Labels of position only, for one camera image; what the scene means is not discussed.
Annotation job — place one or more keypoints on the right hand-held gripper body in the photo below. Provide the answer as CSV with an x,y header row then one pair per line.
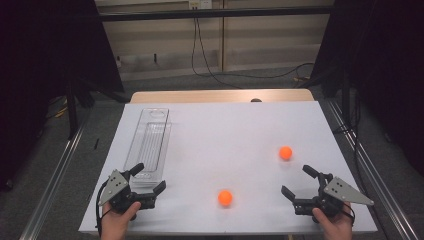
x,y
333,196

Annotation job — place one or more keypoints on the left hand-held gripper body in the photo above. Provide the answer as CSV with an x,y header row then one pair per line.
x,y
120,196

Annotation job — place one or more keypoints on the clear plastic container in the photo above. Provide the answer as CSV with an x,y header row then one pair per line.
x,y
150,143

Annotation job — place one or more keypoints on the orange ball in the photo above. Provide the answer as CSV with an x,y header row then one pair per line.
x,y
225,197
285,152

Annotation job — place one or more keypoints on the person's left hand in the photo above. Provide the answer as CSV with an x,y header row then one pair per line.
x,y
116,223

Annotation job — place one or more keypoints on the person's right hand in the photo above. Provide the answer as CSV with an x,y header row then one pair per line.
x,y
335,226

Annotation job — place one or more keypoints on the small black stick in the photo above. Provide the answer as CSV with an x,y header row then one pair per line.
x,y
96,143

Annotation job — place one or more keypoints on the black stand leg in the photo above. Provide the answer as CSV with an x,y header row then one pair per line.
x,y
345,100
72,113

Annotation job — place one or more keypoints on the dark round knob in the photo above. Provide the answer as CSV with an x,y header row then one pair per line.
x,y
256,100

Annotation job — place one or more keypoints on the wooden table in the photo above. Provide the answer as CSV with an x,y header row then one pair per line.
x,y
200,96

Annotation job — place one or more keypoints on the black curtain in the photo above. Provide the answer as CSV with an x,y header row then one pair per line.
x,y
383,66
40,66

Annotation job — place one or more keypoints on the beige long desk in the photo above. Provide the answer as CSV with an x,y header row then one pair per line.
x,y
266,40

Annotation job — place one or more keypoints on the black horizontal bar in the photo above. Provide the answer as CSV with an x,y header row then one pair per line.
x,y
216,13

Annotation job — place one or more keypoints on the aluminium floor rail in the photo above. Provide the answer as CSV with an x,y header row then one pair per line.
x,y
376,173
53,186

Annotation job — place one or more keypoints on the white wall socket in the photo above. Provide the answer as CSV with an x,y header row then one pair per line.
x,y
200,4

